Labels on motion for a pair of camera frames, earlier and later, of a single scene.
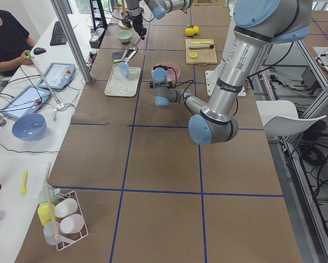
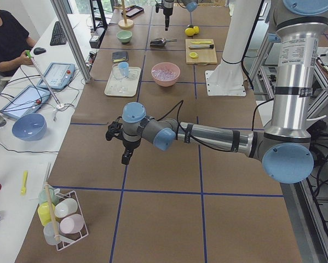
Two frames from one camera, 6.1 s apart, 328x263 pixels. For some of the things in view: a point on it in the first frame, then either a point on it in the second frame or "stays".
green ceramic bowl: [124, 36] stays
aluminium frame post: [74, 49] stays
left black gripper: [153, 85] -> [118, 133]
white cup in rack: [66, 207] stays
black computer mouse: [39, 50] stays
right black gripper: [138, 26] -> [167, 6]
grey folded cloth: [117, 56] stays
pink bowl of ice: [171, 73] stays
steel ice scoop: [130, 50] -> [161, 41]
